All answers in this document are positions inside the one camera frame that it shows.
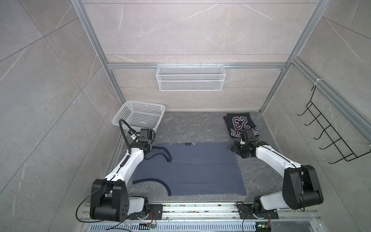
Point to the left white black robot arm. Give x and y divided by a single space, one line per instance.
109 199

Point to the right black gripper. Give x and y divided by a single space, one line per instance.
234 147

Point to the white wire mesh shelf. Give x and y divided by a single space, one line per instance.
190 77

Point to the aluminium frame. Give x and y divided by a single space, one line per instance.
347 109

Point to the navy red-trimmed tank top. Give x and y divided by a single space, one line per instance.
238 122

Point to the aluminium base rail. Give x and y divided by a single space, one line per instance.
209 217

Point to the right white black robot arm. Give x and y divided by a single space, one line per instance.
301 187

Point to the grey-blue tank top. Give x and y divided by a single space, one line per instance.
192 169

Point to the black wire hook rack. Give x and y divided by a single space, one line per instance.
328 129

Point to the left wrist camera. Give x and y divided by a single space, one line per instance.
146 136

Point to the white plastic laundry basket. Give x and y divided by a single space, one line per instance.
140 115

